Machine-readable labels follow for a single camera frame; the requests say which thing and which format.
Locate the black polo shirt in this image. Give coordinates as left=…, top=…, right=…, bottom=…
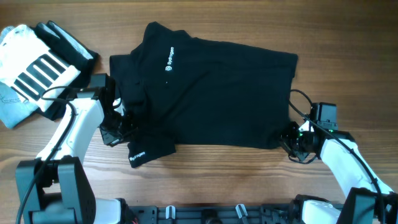
left=109, top=22, right=299, bottom=168

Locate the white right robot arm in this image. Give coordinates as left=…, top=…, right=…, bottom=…
left=279, top=103, right=397, bottom=223

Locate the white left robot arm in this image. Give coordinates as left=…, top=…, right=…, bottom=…
left=15, top=73, right=139, bottom=223

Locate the folded grey shirt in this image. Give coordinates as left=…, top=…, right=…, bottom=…
left=1, top=83, right=38, bottom=129

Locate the folded black shirt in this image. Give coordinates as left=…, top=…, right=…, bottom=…
left=32, top=20, right=101, bottom=121

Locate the folded white striped shirt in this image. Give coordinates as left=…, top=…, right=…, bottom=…
left=1, top=24, right=80, bottom=112

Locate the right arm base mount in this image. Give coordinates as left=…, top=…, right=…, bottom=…
left=288, top=194, right=341, bottom=224

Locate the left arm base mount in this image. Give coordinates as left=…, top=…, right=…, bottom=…
left=94, top=198, right=129, bottom=224

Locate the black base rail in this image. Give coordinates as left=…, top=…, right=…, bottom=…
left=130, top=203, right=303, bottom=224

